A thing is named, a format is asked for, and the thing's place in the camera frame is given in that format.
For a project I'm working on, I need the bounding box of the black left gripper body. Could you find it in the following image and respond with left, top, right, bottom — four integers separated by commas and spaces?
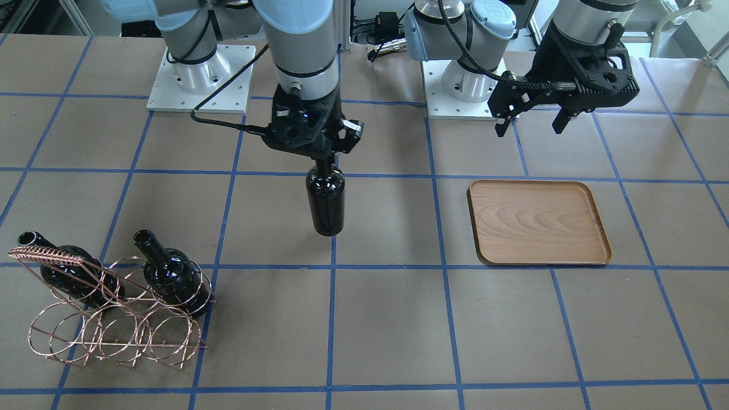
489, 23, 640, 114

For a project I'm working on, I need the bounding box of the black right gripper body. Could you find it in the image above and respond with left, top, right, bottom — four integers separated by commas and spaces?
265, 85, 364, 160

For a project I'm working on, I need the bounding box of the dark wine bottle carried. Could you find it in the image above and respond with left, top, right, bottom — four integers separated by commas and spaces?
305, 155, 345, 237

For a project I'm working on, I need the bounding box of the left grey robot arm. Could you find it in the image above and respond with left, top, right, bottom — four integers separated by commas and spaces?
403, 1, 640, 137

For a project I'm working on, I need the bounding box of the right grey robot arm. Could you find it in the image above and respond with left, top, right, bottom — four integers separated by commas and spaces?
103, 1, 362, 173

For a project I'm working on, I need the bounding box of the wooden serving tray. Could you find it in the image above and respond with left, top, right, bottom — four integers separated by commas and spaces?
467, 179, 613, 265

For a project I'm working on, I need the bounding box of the dark wine bottle in basket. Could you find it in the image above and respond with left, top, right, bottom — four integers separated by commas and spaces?
133, 230, 211, 318

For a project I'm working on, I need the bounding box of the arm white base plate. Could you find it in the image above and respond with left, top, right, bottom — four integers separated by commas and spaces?
421, 60, 497, 121
146, 44, 257, 114

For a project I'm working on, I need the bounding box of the copper wire bottle basket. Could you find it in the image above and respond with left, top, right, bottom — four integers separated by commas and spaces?
9, 245, 208, 368

